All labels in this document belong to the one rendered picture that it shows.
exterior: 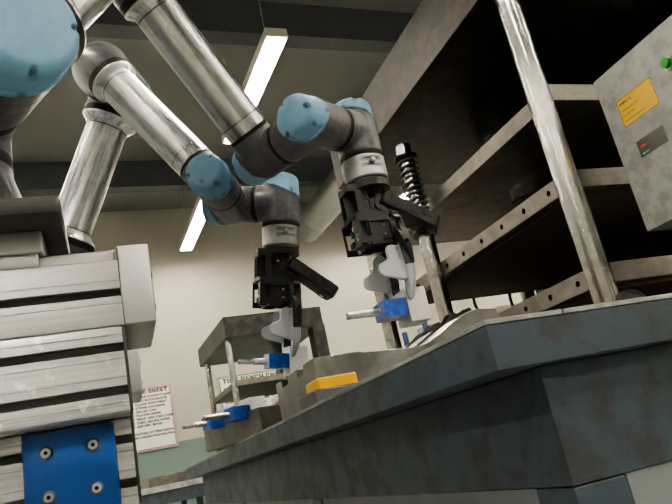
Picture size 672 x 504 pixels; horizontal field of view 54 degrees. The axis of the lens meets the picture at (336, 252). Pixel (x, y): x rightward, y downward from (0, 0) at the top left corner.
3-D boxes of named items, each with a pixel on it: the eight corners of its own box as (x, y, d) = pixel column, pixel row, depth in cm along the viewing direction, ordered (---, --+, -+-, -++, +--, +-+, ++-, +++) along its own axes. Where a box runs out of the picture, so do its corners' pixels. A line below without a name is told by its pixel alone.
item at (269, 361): (240, 376, 121) (240, 346, 122) (235, 377, 126) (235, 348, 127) (308, 374, 125) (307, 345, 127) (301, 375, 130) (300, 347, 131)
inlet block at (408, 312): (356, 329, 100) (348, 295, 101) (345, 336, 104) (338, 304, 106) (432, 318, 104) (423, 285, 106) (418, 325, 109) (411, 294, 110)
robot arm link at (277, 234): (294, 234, 137) (305, 224, 130) (294, 255, 136) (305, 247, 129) (258, 232, 135) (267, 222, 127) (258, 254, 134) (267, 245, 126)
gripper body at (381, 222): (347, 262, 110) (333, 196, 114) (394, 257, 113) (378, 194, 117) (363, 246, 104) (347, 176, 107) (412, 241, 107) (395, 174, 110)
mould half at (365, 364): (322, 413, 106) (307, 331, 110) (283, 430, 129) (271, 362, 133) (571, 367, 124) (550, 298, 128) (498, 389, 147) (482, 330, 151)
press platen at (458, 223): (553, 100, 172) (547, 83, 174) (390, 247, 270) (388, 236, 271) (742, 99, 198) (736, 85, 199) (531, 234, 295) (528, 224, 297)
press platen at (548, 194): (573, 187, 164) (566, 169, 165) (398, 307, 261) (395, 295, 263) (777, 174, 191) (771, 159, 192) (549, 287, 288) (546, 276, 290)
